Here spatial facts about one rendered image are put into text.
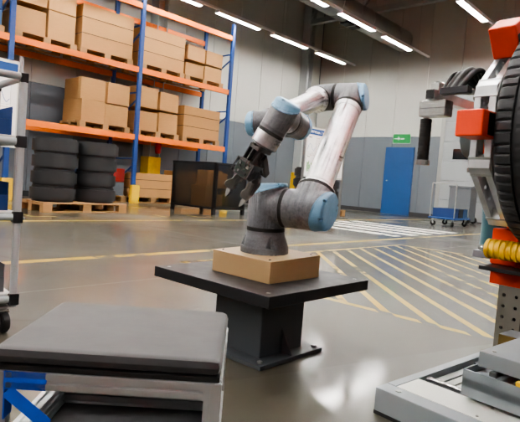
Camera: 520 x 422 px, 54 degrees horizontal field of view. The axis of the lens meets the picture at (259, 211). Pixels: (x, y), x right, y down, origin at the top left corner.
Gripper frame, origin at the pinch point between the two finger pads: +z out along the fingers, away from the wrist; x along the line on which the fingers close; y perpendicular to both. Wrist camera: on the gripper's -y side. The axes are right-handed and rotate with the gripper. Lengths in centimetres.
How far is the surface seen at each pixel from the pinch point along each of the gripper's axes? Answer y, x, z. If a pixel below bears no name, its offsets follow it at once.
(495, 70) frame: -4, 48, -73
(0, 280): 15, -62, 79
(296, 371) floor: -20, 46, 42
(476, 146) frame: 1, 56, -52
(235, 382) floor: 2, 35, 49
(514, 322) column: -90, 96, -8
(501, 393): -4, 97, 1
